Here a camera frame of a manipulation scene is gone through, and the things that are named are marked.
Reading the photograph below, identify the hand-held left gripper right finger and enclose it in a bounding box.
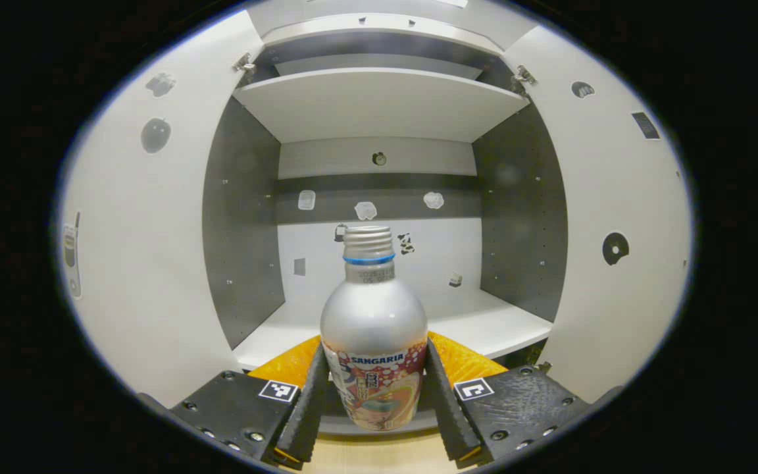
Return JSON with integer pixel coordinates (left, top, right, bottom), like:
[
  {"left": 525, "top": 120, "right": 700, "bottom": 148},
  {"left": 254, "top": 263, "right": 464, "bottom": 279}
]
[{"left": 422, "top": 331, "right": 594, "bottom": 465}]

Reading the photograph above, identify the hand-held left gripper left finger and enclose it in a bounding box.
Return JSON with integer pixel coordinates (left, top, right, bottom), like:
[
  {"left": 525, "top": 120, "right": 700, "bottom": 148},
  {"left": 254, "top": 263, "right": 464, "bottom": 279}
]
[{"left": 172, "top": 332, "right": 330, "bottom": 469}]

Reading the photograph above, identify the silver bottle with printed label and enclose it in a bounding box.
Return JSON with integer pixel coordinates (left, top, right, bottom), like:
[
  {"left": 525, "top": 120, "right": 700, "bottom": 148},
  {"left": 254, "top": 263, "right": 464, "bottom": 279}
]
[{"left": 320, "top": 226, "right": 430, "bottom": 432}]

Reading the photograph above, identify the white cabinet door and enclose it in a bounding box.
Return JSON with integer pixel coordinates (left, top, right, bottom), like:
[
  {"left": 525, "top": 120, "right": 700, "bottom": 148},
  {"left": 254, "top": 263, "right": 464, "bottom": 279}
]
[
  {"left": 503, "top": 25, "right": 694, "bottom": 404},
  {"left": 57, "top": 10, "right": 265, "bottom": 409}
]

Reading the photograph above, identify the white and grey cabinet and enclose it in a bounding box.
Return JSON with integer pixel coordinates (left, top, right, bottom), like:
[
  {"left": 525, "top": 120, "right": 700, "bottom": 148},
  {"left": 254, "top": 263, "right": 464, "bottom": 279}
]
[{"left": 201, "top": 12, "right": 570, "bottom": 435}]

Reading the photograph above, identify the white cabinet shelf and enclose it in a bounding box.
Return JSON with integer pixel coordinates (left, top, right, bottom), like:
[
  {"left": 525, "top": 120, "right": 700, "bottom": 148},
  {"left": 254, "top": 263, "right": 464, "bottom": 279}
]
[{"left": 232, "top": 67, "right": 530, "bottom": 144}]

